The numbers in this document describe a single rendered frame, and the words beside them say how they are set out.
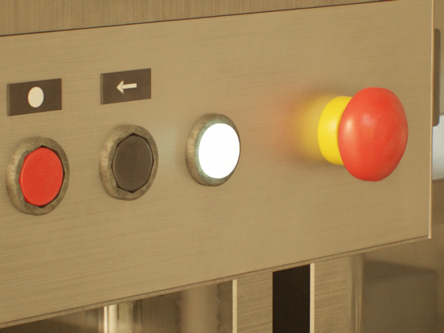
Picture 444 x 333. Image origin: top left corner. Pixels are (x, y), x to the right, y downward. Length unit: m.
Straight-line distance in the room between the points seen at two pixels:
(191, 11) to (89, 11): 0.06
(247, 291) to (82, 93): 0.33
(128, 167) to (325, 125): 0.12
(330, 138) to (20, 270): 0.17
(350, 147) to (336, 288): 0.28
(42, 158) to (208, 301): 0.22
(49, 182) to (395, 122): 0.18
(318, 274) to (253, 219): 0.27
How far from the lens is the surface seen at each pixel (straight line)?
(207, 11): 0.97
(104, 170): 0.93
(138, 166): 0.94
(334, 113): 1.02
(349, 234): 1.05
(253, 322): 1.23
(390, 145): 1.02
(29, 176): 0.90
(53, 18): 0.91
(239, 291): 1.22
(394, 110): 1.02
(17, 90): 0.90
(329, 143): 1.02
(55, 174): 0.91
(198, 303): 1.10
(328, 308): 1.28
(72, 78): 0.92
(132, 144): 0.94
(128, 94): 0.94
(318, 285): 1.27
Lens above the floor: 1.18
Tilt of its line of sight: 9 degrees down
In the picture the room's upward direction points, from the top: straight up
